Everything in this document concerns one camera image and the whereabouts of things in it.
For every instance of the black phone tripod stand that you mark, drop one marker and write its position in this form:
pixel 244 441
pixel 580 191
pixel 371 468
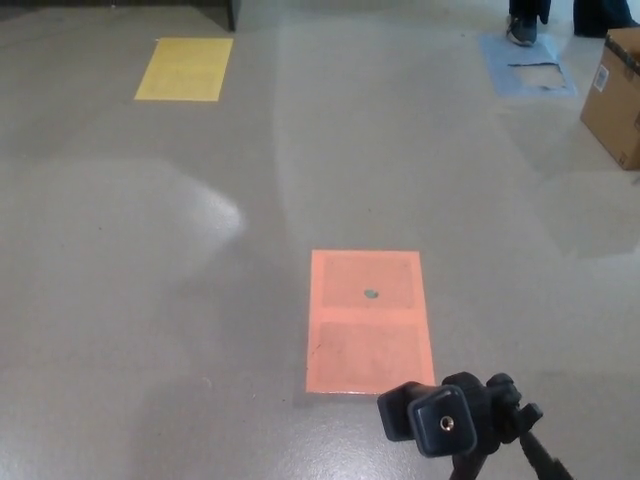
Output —
pixel 440 420

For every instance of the small green round sticker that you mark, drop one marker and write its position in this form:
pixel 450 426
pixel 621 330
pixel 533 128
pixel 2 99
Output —
pixel 371 293

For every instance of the orange paper sheet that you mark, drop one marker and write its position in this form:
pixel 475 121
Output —
pixel 370 345

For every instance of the yellow paper sheet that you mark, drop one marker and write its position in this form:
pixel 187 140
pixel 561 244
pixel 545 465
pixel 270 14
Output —
pixel 185 70

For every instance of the dark furniture leg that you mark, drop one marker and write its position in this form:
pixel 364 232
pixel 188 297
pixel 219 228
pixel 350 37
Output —
pixel 230 15

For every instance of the torn blue paper sheet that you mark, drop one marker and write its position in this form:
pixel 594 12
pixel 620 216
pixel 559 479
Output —
pixel 500 70

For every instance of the brown cardboard box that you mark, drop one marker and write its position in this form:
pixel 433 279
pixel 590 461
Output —
pixel 612 105

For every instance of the dark trousers of person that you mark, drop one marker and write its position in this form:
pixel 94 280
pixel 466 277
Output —
pixel 600 15

